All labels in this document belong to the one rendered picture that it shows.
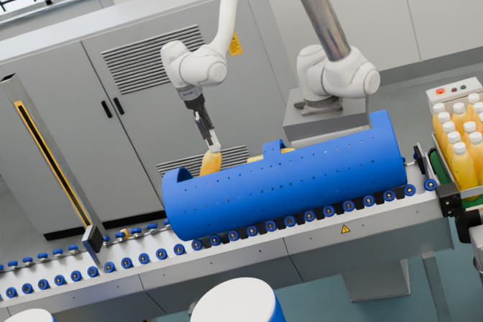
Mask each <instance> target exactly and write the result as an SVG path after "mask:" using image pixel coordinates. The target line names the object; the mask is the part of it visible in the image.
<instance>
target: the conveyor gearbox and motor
mask: <svg viewBox="0 0 483 322"><path fill-rule="evenodd" d="M469 235H470V239H471V245H472V248H473V252H474V255H475V256H474V259H473V264H474V268H475V269H476V271H477V272H479V276H480V279H481V283H482V289H483V224H482V225H479V226H474V227H470V228H469Z"/></svg>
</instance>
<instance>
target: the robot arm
mask: <svg viewBox="0 0 483 322"><path fill-rule="evenodd" d="M300 1H301V3H302V5H303V7H304V9H305V12H306V14H307V15H308V18H309V20H310V23H311V24H312V26H313V28H314V30H315V32H316V35H317V37H318V39H319V41H320V43H321V46H320V45H311V46H308V47H305V48H304V49H302V50H301V51H300V54H299V56H298V59H297V73H298V80H299V83H300V87H301V90H302V92H303V96H304V97H303V98H302V99H300V100H298V101H294V107H295V108H303V110H302V112H301V114H302V116H309V115H312V114H321V113H326V112H331V111H341V110H342V109H343V108H342V99H343V98H350V99H361V98H366V97H369V96H370V95H372V94H373V93H374V92H375V91H376V90H377V89H378V88H379V85H380V74H379V71H378V70H377V69H376V67H375V66H374V65H373V64H372V63H369V61H368V60H367V59H366V58H365V57H364V56H363V54H361V53H360V51H359V50H358V49H357V48H356V47H353V46H351V45H349V42H348V40H347V38H346V35H345V34H344V31H343V29H342V27H341V24H340V22H339V19H338V17H337V16H336V12H335V11H334V8H333V6H332V4H331V1H330V0H300ZM237 3H238V0H221V5H220V14H219V24H218V33H217V35H216V37H215V39H214V40H213V42H212V43H210V44H209V45H202V46H201V47H200V48H199V49H198V50H196V51H195V52H194V53H192V52H189V51H188V48H187V47H186V46H185V45H184V44H183V43H182V42H181V41H179V40H176V41H172V42H169V43H167V44H166V45H164V46H163V47H162V49H161V51H160V53H161V58H162V64H163V66H164V69H165V71H166V73H167V76H168V78H169V79H170V81H171V82H172V83H173V84H174V86H175V89H176V90H177V92H178V95H179V97H180V99H181V100H183V101H184V103H185V106H186V108H187V109H192V110H193V115H194V117H195V119H194V121H195V123H196V124H197V126H198V128H199V130H200V133H201V135H202V137H203V139H204V140H206V142H207V145H208V147H209V149H210V151H211V153H214V152H218V151H219V149H218V147H217V145H216V142H217V143H219V141H218V139H217V137H216V134H215V132H214V130H213V129H215V128H214V126H213V124H212V122H211V120H210V117H209V115H208V112H207V110H206V107H205V104H204V103H205V101H206V100H205V98H204V96H203V93H202V92H203V88H202V87H214V86H217V85H219V84H221V83H223V82H224V81H225V79H226V77H227V75H228V68H227V65H226V63H227V61H226V52H227V50H228V48H229V45H230V44H231V41H232V37H233V34H234V25H235V18H236V7H237Z"/></svg>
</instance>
